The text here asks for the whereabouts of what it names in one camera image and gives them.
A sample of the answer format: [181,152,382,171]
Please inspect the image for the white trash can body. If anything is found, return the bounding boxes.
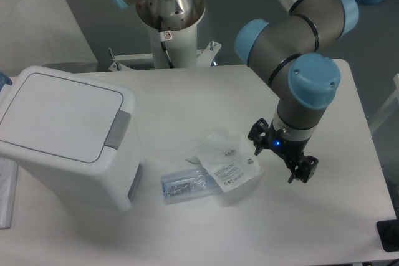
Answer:
[1,66,143,211]

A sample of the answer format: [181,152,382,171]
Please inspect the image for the grey lid push button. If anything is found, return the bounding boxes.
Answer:
[104,110,131,150]

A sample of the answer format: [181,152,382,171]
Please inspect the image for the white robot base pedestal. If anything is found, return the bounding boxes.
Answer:
[108,0,222,72]

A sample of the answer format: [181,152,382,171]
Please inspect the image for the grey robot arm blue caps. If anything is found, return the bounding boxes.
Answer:
[114,0,359,182]

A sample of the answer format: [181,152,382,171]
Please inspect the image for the blue object at left edge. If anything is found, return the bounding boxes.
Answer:
[0,72,12,90]

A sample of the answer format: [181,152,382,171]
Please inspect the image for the clear bag with blue parts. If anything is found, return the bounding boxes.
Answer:
[161,168,222,204]

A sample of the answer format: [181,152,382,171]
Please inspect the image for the white labelled plastic pouch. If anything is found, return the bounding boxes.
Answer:
[198,153,263,193]

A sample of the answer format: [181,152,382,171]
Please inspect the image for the clear plastic sheet left edge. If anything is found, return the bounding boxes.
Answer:
[1,158,18,230]

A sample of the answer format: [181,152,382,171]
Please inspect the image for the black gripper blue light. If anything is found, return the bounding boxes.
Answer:
[248,118,319,183]

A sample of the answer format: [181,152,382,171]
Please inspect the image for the white trash can lid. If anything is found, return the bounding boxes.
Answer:
[1,67,124,163]

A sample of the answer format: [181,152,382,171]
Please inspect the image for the black cable on pedestal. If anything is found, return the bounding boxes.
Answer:
[157,16,175,69]

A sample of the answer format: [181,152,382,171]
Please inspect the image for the black device at table edge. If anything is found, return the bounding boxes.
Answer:
[377,219,398,252]

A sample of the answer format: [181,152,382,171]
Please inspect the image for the white cloth with lettering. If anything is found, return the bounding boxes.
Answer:
[1,0,97,76]

